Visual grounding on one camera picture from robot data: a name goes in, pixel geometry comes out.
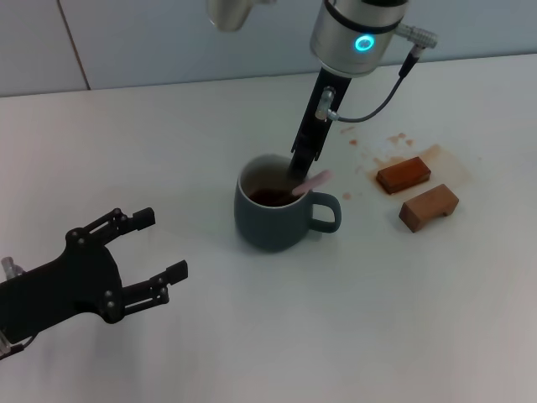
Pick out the dark coffee liquid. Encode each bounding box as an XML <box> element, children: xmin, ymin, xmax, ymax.
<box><xmin>248</xmin><ymin>188</ymin><xmax>297</xmax><ymax>208</ymax></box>

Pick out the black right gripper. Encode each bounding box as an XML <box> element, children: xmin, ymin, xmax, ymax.
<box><xmin>287</xmin><ymin>65</ymin><xmax>352</xmax><ymax>188</ymax></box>

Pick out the grey gripper cable with plug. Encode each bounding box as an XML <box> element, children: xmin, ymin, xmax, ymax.
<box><xmin>316</xmin><ymin>23</ymin><xmax>441</xmax><ymax>123</ymax></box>

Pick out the stained dark wooden block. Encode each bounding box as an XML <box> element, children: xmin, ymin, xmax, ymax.
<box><xmin>376</xmin><ymin>156</ymin><xmax>432</xmax><ymax>196</ymax></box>

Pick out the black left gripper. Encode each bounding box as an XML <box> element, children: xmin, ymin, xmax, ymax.
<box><xmin>0</xmin><ymin>207</ymin><xmax>189</xmax><ymax>345</ymax></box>

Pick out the grey ceramic cup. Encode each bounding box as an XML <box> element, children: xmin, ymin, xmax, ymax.
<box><xmin>233</xmin><ymin>153</ymin><xmax>342</xmax><ymax>254</ymax></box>

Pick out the pink handled metal spoon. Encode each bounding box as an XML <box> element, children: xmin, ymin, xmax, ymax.
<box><xmin>291</xmin><ymin>169</ymin><xmax>335</xmax><ymax>197</ymax></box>

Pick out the light wooden block with notch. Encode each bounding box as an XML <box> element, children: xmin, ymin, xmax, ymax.
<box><xmin>398</xmin><ymin>183</ymin><xmax>460</xmax><ymax>234</ymax></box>

